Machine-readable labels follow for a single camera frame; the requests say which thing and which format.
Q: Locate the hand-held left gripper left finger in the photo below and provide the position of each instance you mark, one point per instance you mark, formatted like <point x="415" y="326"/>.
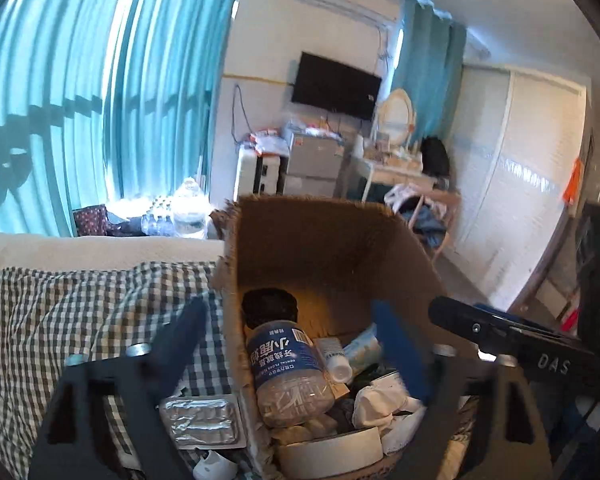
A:
<point x="180" y="340"/>

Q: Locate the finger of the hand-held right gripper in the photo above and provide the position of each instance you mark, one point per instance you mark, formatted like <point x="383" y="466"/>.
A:
<point x="460" y="315"/>
<point x="500" y="312"/>

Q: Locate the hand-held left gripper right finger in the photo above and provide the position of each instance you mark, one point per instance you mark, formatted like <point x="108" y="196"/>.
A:
<point x="400" y="350"/>

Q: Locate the blue and white tissue pack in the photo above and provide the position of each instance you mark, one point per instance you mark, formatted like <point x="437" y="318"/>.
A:
<point x="362" y="350"/>

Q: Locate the small white tube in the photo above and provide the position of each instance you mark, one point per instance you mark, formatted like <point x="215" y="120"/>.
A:
<point x="335" y="360"/>

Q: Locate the silver blister pack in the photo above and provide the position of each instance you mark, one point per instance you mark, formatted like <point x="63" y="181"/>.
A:
<point x="202" y="417"/>

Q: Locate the clear jar with blue label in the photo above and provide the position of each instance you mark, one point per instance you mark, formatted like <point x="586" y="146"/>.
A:
<point x="285" y="360"/>

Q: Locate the brown cardboard box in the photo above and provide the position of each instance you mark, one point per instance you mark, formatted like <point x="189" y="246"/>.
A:
<point x="330" y="260"/>

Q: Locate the white tape roll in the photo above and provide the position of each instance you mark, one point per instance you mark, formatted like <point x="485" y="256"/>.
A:
<point x="330" y="452"/>

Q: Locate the checkered blanket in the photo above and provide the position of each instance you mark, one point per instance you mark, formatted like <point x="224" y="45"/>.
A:
<point x="80" y="310"/>

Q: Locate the wooden chair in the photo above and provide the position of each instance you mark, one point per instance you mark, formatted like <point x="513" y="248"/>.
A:
<point x="450" y="210"/>

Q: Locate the pack of water bottles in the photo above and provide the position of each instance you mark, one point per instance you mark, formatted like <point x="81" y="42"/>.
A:
<point x="157" y="217"/>

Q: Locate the white wardrobe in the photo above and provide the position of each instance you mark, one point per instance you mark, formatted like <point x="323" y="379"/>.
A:
<point x="520" y="185"/>

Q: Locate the pile of clothes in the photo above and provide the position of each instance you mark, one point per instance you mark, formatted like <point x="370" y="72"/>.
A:
<point x="405" y="197"/>

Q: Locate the large clear water jug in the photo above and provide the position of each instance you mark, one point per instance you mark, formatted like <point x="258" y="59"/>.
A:
<point x="187" y="207"/>

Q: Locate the dark floral bag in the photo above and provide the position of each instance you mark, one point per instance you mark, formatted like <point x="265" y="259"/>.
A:
<point x="90" y="220"/>

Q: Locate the orange cloth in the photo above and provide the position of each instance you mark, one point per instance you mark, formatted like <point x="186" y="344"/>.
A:
<point x="572" y="180"/>

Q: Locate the white dressing table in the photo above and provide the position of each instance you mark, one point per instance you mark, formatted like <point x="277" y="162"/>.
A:
<point x="395" y="172"/>

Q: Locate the black bag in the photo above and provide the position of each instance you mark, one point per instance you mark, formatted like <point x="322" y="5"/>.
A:
<point x="435" y="155"/>

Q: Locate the white floor appliance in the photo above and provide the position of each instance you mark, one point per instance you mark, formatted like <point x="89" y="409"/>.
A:
<point x="257" y="172"/>

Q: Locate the grey cabinet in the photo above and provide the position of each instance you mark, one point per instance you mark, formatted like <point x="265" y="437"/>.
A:
<point x="312" y="160"/>

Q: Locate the white oval mirror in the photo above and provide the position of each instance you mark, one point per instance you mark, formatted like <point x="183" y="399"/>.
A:
<point x="395" y="110"/>

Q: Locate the pile of red-white papers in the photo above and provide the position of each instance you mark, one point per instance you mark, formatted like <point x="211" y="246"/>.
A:
<point x="267" y="142"/>

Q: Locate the narrow teal curtain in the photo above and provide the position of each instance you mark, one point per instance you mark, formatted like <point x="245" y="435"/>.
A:
<point x="430" y="60"/>

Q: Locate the teal window curtain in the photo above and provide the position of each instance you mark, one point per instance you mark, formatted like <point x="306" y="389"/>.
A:
<point x="80" y="85"/>

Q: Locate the black wall television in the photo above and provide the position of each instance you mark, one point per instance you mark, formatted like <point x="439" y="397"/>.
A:
<point x="335" y="85"/>

